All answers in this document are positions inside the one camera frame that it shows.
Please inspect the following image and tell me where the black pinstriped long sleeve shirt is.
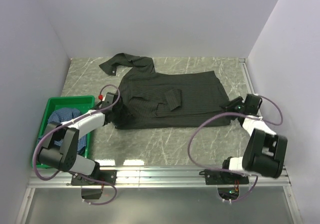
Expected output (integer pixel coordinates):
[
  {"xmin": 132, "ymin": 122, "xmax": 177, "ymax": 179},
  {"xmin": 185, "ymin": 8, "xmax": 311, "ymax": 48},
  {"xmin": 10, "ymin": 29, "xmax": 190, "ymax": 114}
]
[{"xmin": 99, "ymin": 53, "xmax": 229, "ymax": 130}]

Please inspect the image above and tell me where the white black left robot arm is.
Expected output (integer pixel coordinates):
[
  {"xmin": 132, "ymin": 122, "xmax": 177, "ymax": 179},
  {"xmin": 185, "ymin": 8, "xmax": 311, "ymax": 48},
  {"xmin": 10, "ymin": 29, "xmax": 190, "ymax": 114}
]
[{"xmin": 32, "ymin": 92, "xmax": 130, "ymax": 185}]

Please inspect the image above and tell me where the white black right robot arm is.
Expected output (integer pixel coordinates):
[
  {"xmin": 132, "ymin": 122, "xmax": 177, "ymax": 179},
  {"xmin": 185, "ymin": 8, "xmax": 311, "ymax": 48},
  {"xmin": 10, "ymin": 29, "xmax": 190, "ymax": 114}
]
[{"xmin": 220, "ymin": 94, "xmax": 288, "ymax": 184}]

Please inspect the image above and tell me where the green plastic tray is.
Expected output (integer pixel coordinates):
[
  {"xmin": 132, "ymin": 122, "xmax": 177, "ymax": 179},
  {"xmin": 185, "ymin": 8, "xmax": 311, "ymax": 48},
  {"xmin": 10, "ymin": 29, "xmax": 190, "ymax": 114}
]
[{"xmin": 41, "ymin": 95, "xmax": 95, "ymax": 157}]

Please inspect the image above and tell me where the blue checked shirt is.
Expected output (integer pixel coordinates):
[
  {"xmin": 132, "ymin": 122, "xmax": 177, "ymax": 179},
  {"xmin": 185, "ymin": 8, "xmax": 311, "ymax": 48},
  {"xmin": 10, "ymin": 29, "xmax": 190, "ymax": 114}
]
[{"xmin": 36, "ymin": 107, "xmax": 88, "ymax": 155}]

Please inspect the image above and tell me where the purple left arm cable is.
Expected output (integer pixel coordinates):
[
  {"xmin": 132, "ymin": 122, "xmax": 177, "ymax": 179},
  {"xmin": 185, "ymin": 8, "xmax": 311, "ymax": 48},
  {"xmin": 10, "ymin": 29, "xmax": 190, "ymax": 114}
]
[{"xmin": 32, "ymin": 84, "xmax": 122, "ymax": 205}]

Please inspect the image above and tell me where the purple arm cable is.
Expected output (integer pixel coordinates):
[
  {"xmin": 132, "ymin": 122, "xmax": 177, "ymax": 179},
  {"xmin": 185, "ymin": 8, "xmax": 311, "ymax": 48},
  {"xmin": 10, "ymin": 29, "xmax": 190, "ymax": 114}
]
[
  {"xmin": 32, "ymin": 84, "xmax": 122, "ymax": 205},
  {"xmin": 187, "ymin": 95, "xmax": 284, "ymax": 203}
]

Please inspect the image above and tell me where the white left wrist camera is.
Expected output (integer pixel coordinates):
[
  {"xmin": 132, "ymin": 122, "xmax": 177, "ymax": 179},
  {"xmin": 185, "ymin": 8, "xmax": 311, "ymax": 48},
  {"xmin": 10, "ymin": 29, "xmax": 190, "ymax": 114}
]
[{"xmin": 98, "ymin": 94, "xmax": 106, "ymax": 101}]

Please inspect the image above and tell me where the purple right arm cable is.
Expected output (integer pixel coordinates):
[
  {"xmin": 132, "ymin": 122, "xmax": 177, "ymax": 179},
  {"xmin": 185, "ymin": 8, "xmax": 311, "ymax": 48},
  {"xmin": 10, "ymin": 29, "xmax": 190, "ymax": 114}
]
[{"xmin": 187, "ymin": 95, "xmax": 284, "ymax": 203}]

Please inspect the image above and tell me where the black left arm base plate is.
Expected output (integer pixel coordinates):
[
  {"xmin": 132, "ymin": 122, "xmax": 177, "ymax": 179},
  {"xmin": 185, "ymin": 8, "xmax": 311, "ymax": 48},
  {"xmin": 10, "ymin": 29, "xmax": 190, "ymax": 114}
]
[{"xmin": 69, "ymin": 169, "xmax": 117, "ymax": 186}]

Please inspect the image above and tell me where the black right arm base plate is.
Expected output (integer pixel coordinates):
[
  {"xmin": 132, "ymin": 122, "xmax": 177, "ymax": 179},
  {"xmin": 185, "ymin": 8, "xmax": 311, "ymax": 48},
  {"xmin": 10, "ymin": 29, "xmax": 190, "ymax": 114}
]
[{"xmin": 199, "ymin": 169, "xmax": 249, "ymax": 185}]

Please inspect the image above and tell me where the aluminium rail frame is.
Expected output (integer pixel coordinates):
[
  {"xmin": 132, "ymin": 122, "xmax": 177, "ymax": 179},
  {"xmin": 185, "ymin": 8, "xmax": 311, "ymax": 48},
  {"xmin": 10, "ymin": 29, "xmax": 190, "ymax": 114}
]
[{"xmin": 27, "ymin": 58, "xmax": 292, "ymax": 224}]

